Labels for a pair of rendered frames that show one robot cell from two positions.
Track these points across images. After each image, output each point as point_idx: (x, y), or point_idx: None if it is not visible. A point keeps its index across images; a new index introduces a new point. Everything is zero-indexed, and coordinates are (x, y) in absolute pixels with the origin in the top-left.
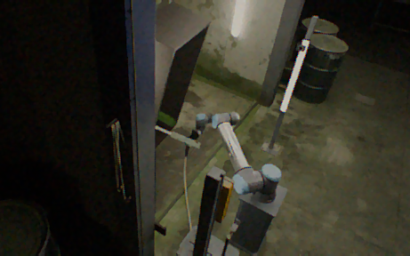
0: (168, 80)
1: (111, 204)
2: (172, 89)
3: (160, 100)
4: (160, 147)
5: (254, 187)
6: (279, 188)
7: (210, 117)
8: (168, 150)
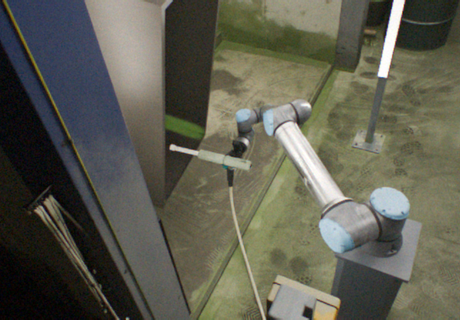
0: (175, 63)
1: None
2: (185, 78)
3: (161, 106)
4: (188, 173)
5: (363, 236)
6: (406, 224)
7: (259, 113)
8: (201, 177)
